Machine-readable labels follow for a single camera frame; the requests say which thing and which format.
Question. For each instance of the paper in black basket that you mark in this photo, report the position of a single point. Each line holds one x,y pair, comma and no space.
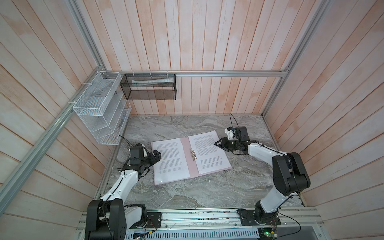
153,82

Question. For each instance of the pink file folder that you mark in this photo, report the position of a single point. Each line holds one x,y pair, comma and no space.
194,173

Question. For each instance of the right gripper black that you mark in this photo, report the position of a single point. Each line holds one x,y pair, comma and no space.
222,144

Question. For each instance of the printed paper sheet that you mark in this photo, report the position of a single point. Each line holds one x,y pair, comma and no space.
173,164
209,158

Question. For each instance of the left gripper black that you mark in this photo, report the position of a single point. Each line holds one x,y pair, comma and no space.
158,157

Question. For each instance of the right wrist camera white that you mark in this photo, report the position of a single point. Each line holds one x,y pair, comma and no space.
231,133

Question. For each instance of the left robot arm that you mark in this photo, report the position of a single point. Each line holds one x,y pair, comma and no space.
108,218

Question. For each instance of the metal folder clip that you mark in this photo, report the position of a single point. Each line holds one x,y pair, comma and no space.
194,157

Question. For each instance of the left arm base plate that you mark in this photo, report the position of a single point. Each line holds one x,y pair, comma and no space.
152,220

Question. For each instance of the black mesh wall basket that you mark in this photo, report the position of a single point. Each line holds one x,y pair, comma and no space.
148,93

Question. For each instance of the white wire mesh file rack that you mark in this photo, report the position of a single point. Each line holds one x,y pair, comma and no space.
103,109

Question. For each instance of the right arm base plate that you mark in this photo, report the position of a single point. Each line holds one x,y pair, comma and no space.
258,217

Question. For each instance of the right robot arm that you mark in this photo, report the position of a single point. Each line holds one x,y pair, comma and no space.
290,176

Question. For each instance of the aluminium front rail frame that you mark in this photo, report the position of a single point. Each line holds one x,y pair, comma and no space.
292,223

